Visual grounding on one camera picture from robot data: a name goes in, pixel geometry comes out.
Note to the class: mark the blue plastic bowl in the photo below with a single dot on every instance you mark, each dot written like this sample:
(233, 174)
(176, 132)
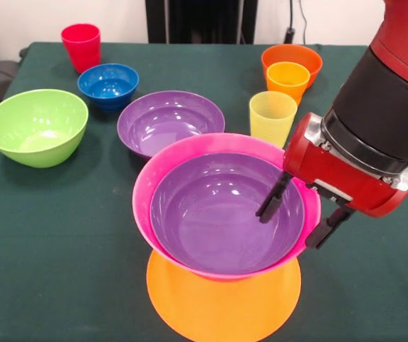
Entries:
(107, 89)

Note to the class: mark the large pink plastic bowl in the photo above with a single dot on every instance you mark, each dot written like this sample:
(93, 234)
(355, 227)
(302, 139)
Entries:
(146, 185)

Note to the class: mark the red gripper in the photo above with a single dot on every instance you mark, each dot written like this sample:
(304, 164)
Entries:
(332, 174)

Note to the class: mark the red plastic cup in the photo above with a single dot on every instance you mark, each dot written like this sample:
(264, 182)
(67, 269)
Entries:
(80, 50)

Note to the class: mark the small red-orange plastic bowl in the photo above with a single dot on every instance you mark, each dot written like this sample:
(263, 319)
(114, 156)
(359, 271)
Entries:
(314, 62)

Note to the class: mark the orange plastic cup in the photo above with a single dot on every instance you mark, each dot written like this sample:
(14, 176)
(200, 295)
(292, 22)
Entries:
(287, 83)

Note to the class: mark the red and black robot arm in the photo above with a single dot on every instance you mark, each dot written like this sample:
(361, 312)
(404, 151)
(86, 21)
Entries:
(385, 107)

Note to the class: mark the light green plastic bowl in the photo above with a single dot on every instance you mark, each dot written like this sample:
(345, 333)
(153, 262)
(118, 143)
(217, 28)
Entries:
(36, 124)

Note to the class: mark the large orange plastic bowl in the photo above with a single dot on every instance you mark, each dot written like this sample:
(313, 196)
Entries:
(225, 310)

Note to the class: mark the yellow plastic cup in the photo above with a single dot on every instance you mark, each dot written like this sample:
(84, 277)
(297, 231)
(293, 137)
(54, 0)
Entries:
(271, 117)

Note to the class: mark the purple plastic bowl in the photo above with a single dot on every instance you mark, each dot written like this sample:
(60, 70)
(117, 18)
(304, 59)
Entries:
(207, 221)
(161, 117)

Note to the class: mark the dark green tablecloth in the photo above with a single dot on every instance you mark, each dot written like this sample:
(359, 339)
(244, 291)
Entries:
(47, 231)

